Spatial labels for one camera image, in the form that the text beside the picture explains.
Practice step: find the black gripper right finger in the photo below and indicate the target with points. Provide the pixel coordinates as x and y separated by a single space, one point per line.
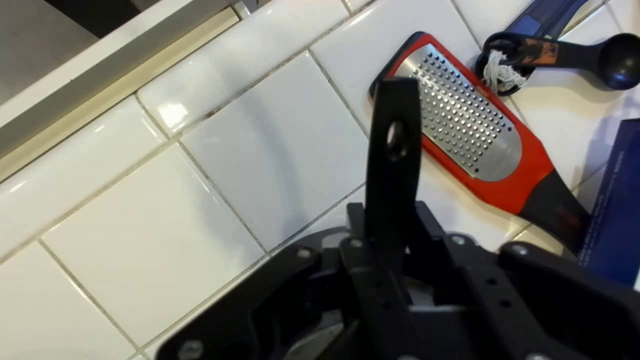
533 306

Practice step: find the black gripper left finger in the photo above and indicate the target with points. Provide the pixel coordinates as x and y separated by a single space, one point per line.
266 300

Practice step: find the white open counter drawer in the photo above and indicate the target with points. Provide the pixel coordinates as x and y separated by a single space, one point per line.
100 72

